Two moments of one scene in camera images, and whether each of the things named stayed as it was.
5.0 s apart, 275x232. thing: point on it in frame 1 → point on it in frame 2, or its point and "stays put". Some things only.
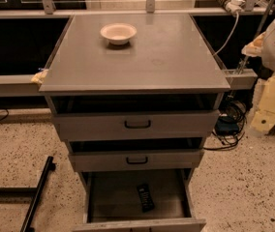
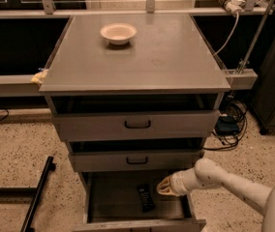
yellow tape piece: x=38 y=77 stays put
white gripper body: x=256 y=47 → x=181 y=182
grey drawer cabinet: x=135 y=97 stays put
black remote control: x=145 y=197 stays put
